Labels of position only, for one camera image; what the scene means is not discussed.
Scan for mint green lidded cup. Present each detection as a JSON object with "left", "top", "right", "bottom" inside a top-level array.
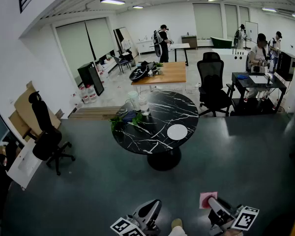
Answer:
[{"left": 126, "top": 90, "right": 141, "bottom": 112}]

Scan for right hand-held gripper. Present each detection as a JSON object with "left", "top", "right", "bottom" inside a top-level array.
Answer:
[{"left": 207, "top": 197, "right": 260, "bottom": 234}]

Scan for black mesh office chair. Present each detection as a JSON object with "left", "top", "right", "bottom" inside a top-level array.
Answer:
[{"left": 196, "top": 52, "right": 236, "bottom": 118}]

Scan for black high-back office chair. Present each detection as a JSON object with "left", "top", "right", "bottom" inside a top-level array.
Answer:
[{"left": 22, "top": 91, "right": 76, "bottom": 176}]

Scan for person's right forearm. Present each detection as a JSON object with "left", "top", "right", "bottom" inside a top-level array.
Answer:
[{"left": 223, "top": 229, "right": 245, "bottom": 236}]

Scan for black box appliance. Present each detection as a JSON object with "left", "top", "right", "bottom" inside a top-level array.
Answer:
[{"left": 276, "top": 51, "right": 295, "bottom": 82}]

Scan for white top table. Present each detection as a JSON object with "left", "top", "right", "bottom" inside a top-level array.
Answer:
[{"left": 149, "top": 43, "right": 191, "bottom": 66}]

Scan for round black marble table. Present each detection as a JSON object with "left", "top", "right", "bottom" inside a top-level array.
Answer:
[{"left": 112, "top": 91, "right": 199, "bottom": 171}]

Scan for brown sink cabinet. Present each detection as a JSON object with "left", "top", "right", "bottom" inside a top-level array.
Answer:
[{"left": 181, "top": 34, "right": 198, "bottom": 50}]

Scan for dark blue cloth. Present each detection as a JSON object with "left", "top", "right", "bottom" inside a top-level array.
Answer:
[{"left": 122, "top": 110, "right": 137, "bottom": 122}]

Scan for wooden top table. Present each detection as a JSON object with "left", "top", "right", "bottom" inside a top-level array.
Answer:
[{"left": 131, "top": 61, "right": 187, "bottom": 93}]

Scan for black cabinet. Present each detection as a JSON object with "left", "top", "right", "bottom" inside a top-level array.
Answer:
[{"left": 77, "top": 61, "right": 105, "bottom": 97}]

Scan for black round dish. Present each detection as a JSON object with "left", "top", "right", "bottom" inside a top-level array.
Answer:
[{"left": 129, "top": 65, "right": 148, "bottom": 82}]

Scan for white low cabinet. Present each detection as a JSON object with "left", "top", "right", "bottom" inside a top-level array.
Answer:
[{"left": 137, "top": 39, "right": 156, "bottom": 55}]

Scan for green leafy plant stem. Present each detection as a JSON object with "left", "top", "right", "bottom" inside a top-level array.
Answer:
[{"left": 109, "top": 112, "right": 145, "bottom": 132}]

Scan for clear bag with red contents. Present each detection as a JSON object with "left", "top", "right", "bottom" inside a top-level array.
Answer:
[{"left": 199, "top": 192, "right": 218, "bottom": 209}]

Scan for white bathtub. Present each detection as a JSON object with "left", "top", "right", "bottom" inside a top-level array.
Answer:
[{"left": 212, "top": 48, "right": 252, "bottom": 73}]

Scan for grey window blind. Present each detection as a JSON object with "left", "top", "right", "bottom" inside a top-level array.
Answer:
[
  {"left": 224, "top": 4, "right": 238, "bottom": 39},
  {"left": 55, "top": 21, "right": 97, "bottom": 80},
  {"left": 193, "top": 3, "right": 224, "bottom": 40},
  {"left": 238, "top": 5, "right": 250, "bottom": 27},
  {"left": 85, "top": 17, "right": 117, "bottom": 59}
]

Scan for person's white trousers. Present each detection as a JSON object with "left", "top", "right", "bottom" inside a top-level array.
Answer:
[{"left": 168, "top": 226, "right": 188, "bottom": 236}]

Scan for stack of wooden planks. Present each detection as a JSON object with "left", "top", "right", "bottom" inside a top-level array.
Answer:
[{"left": 68, "top": 106, "right": 122, "bottom": 120}]

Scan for white paper sheet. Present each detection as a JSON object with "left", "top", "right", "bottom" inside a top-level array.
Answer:
[{"left": 249, "top": 75, "right": 268, "bottom": 85}]

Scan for leaning mirror panel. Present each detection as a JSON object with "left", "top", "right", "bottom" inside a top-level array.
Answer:
[{"left": 114, "top": 27, "right": 139, "bottom": 58}]

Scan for black desk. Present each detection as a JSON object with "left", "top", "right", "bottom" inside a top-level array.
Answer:
[{"left": 230, "top": 72, "right": 288, "bottom": 117}]

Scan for white round plate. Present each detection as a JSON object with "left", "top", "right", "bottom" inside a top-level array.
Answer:
[{"left": 167, "top": 124, "right": 188, "bottom": 141}]

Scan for clear jar white lid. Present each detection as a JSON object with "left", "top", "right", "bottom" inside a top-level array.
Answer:
[{"left": 138, "top": 94, "right": 151, "bottom": 117}]

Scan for large clear water bottle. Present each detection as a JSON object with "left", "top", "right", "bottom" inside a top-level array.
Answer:
[
  {"left": 79, "top": 86, "right": 89, "bottom": 105},
  {"left": 71, "top": 92, "right": 83, "bottom": 109},
  {"left": 87, "top": 84, "right": 98, "bottom": 103}
]

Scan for whiteboard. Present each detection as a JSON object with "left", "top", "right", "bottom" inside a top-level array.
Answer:
[{"left": 245, "top": 21, "right": 259, "bottom": 43}]

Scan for white panel with recess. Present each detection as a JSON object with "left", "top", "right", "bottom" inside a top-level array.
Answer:
[{"left": 6, "top": 138, "right": 44, "bottom": 191}]

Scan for person's beige shoe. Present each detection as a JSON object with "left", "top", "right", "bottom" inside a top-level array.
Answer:
[{"left": 171, "top": 218, "right": 183, "bottom": 230}]

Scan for blue chair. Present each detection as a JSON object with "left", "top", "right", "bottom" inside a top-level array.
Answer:
[{"left": 112, "top": 55, "right": 132, "bottom": 74}]

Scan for brown cardboard sheets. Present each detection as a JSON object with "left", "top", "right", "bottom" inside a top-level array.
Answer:
[{"left": 8, "top": 81, "right": 62, "bottom": 142}]

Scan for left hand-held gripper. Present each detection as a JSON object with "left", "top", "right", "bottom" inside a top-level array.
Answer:
[{"left": 110, "top": 199, "right": 162, "bottom": 236}]

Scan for green bathtub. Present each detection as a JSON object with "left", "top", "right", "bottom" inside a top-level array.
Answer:
[{"left": 210, "top": 36, "right": 234, "bottom": 50}]

